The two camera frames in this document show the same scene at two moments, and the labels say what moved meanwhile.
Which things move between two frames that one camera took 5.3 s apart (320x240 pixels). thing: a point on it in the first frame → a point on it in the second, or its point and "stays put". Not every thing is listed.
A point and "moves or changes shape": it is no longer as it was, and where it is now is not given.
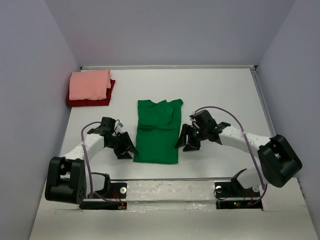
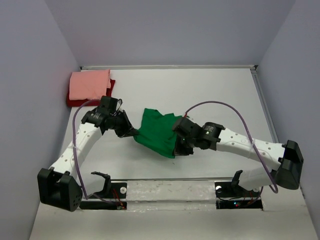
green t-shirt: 158,132 moves or changes shape
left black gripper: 125,138 → 127,130
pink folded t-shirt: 91,85 stays put
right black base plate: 232,195 stays put
